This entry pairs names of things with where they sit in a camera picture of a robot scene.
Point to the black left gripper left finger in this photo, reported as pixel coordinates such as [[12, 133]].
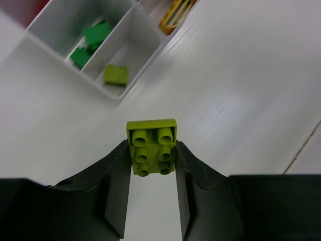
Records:
[[90, 205]]

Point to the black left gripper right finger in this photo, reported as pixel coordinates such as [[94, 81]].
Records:
[[244, 207]]

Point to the green and yellow lego stack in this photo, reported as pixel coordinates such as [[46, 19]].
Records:
[[152, 145]]

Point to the yellow-green lego brick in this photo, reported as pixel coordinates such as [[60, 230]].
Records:
[[116, 75]]

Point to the small green lego brick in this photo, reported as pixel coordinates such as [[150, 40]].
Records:
[[80, 57]]

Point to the yellow lego brick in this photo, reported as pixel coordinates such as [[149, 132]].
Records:
[[175, 15]]

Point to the white divided storage box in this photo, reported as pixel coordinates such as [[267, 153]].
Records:
[[134, 41]]

